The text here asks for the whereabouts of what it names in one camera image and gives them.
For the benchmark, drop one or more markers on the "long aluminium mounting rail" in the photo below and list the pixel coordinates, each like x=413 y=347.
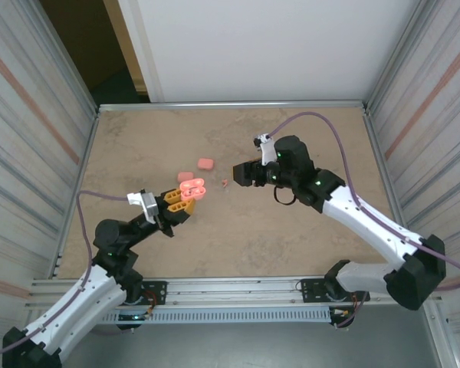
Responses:
x=234 y=289

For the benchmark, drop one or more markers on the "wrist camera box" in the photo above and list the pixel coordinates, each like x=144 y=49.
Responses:
x=267 y=147
x=151 y=203

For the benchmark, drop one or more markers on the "pink earbud charging case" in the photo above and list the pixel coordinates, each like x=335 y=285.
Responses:
x=206 y=164
x=184 y=175
x=199 y=193

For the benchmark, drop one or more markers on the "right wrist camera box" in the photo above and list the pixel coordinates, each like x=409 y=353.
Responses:
x=267 y=147

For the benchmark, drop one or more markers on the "aluminium table end rail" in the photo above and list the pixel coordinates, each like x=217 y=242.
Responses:
x=234 y=105

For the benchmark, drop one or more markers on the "circuit board with green light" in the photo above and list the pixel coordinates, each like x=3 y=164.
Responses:
x=132 y=317

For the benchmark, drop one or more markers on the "beige door frame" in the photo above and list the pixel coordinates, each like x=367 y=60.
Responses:
x=126 y=46

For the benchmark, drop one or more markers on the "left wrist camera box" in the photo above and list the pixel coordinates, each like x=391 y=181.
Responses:
x=151 y=203

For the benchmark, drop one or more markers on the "aluminium table side rail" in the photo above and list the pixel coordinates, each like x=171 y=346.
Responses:
x=89 y=147
x=377 y=151

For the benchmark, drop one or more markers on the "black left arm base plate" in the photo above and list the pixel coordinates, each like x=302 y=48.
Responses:
x=157 y=291

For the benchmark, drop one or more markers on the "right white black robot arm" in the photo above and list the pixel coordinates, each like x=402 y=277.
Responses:
x=368 y=218

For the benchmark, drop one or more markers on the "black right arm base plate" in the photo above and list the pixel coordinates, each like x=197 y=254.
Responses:
x=310 y=289

